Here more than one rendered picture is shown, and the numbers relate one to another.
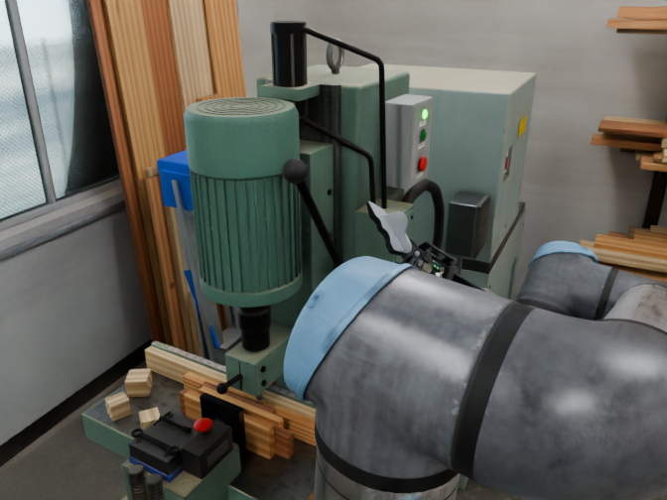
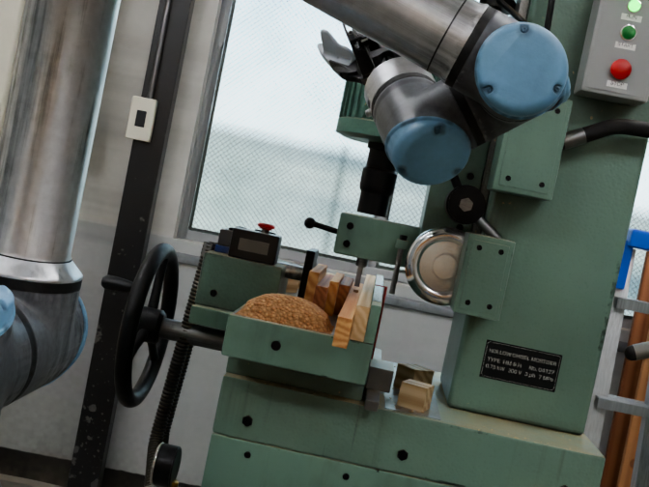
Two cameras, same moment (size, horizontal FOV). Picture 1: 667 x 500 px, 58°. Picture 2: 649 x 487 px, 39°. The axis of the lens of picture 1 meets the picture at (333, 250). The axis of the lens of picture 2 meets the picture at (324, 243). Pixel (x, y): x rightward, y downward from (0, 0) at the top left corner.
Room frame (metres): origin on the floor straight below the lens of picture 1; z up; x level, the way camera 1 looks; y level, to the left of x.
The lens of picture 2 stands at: (0.16, -1.24, 1.09)
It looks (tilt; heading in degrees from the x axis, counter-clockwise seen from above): 3 degrees down; 63
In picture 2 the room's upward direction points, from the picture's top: 11 degrees clockwise
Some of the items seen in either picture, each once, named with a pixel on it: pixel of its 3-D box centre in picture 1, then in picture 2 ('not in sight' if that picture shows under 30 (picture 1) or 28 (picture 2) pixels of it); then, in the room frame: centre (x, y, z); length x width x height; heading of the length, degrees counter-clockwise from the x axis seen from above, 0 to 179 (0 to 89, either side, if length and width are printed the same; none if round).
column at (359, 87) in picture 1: (334, 245); (551, 199); (1.18, 0.00, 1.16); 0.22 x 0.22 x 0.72; 60
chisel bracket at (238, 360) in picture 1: (264, 360); (377, 243); (0.95, 0.13, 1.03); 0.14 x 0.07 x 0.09; 150
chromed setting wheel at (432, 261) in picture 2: not in sight; (444, 266); (0.98, -0.03, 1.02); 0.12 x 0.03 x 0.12; 150
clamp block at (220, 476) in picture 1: (184, 474); (244, 282); (0.77, 0.25, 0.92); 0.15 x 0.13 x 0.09; 60
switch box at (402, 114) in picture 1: (406, 141); (620, 46); (1.14, -0.14, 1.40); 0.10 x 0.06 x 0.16; 150
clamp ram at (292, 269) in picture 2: (211, 432); (291, 272); (0.84, 0.22, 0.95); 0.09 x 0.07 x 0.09; 60
